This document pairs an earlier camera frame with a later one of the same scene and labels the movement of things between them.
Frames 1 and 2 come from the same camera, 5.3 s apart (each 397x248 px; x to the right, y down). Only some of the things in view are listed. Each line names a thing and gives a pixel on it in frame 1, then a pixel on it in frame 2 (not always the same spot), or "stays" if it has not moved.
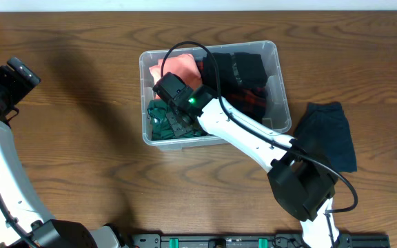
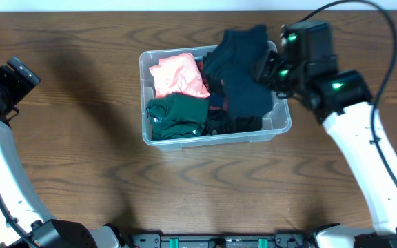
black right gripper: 173,118 → 267,68
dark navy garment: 324,132 → 235,61
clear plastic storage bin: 248,76 stays
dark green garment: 161,128 stays
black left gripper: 4,84 stays
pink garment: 184,67 stays
